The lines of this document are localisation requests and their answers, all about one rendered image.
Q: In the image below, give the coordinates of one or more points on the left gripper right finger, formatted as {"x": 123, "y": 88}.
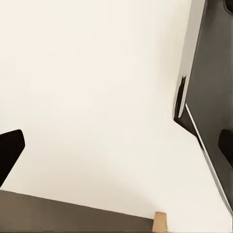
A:
{"x": 225, "y": 143}

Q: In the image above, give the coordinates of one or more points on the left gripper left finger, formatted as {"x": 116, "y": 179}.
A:
{"x": 12, "y": 145}

